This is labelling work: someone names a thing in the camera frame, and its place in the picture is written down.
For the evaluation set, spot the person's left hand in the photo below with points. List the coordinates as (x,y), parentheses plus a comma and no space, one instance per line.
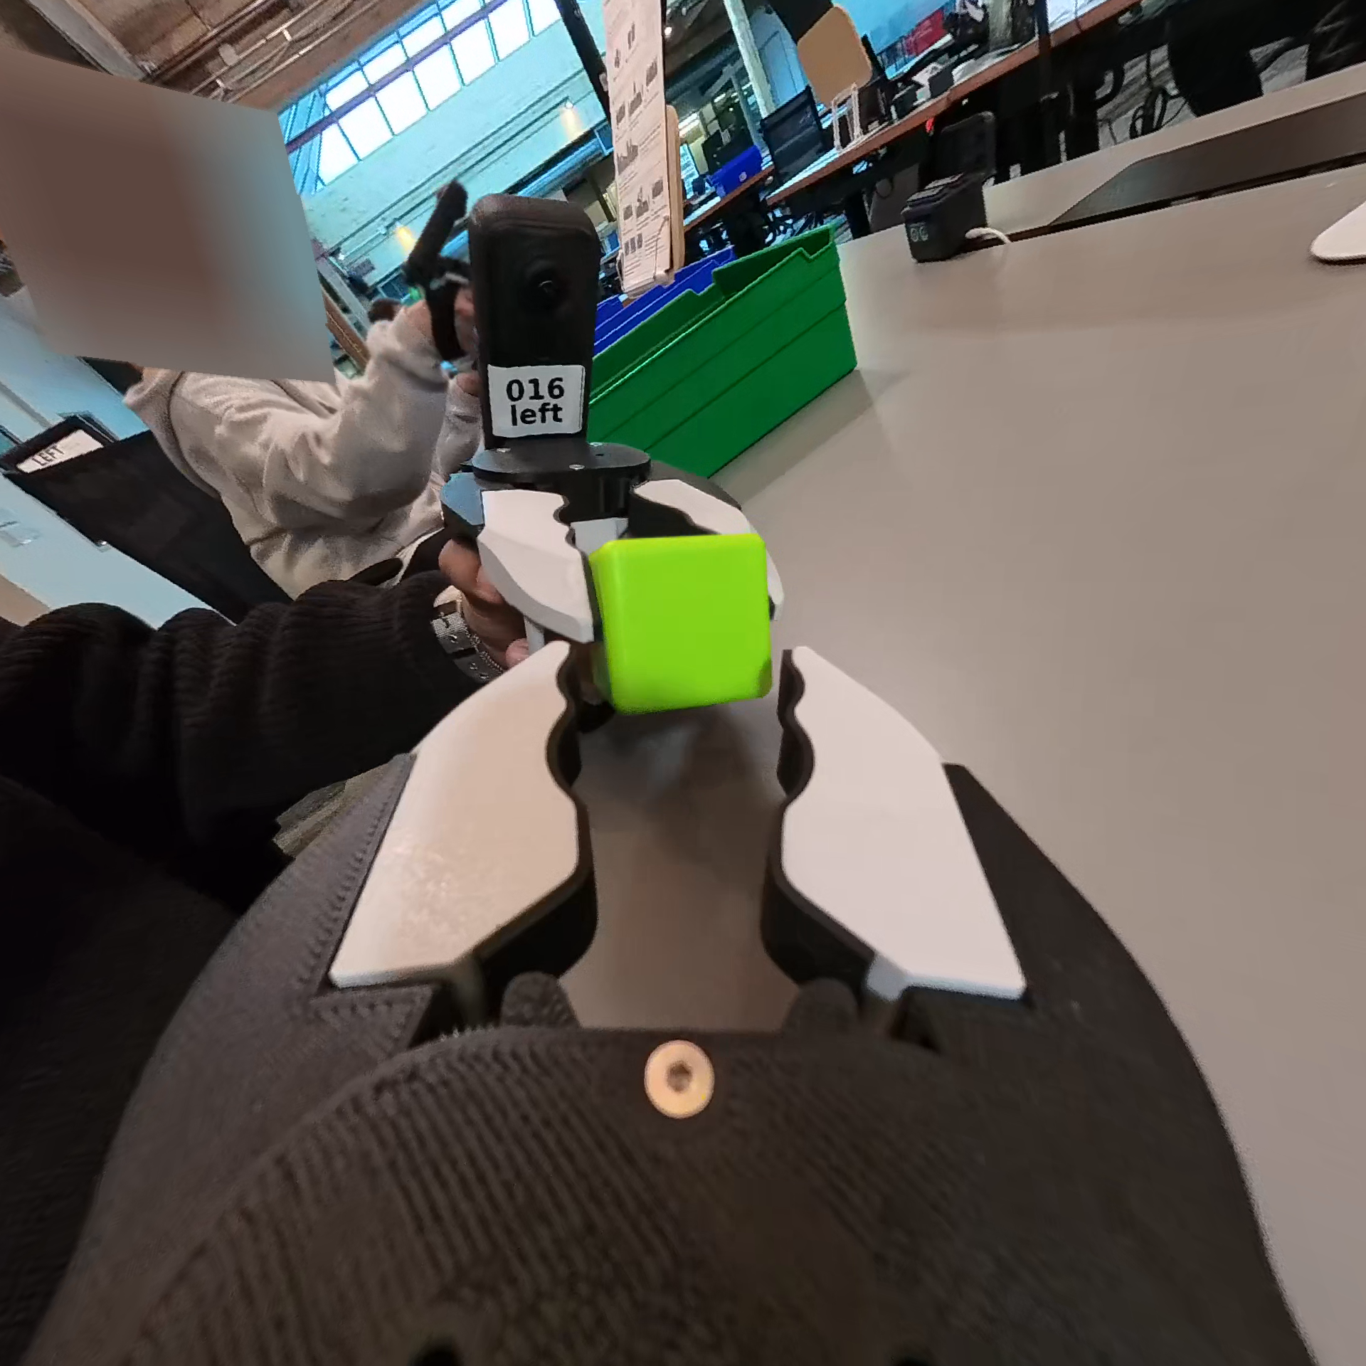
(469,587)

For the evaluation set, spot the tall instruction board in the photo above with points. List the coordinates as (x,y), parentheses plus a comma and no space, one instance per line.
(640,160)

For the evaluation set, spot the white monitor stand base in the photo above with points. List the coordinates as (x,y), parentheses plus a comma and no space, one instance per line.
(1344,235)

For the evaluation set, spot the black labelled chair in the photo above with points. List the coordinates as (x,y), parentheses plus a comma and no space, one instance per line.
(160,512)

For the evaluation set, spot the green plastic bin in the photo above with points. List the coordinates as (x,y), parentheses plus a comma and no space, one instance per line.
(746,362)

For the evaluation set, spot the small black charger box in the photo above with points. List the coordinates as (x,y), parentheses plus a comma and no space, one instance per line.
(945,219)

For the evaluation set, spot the person's left forearm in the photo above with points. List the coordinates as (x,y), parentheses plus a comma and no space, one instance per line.
(213,693)

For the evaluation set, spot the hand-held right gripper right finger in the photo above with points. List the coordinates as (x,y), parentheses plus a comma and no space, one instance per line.
(885,843)

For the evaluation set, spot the person's black sweater torso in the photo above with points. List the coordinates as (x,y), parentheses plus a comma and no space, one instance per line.
(86,1014)

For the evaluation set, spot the blue plastic bin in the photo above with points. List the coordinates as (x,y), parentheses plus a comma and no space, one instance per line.
(630,319)

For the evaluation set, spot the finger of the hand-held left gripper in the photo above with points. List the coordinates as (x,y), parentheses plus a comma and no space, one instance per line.
(683,498)
(528,565)

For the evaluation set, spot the lime green magnetic cube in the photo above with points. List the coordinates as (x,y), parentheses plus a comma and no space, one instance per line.
(683,619)

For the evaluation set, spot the closed grey laptop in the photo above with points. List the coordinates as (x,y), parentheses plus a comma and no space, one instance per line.
(1194,170)

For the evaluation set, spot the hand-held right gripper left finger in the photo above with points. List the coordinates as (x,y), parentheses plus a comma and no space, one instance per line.
(469,832)

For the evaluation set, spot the silver wristwatch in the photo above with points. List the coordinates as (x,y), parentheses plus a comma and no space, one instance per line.
(469,650)

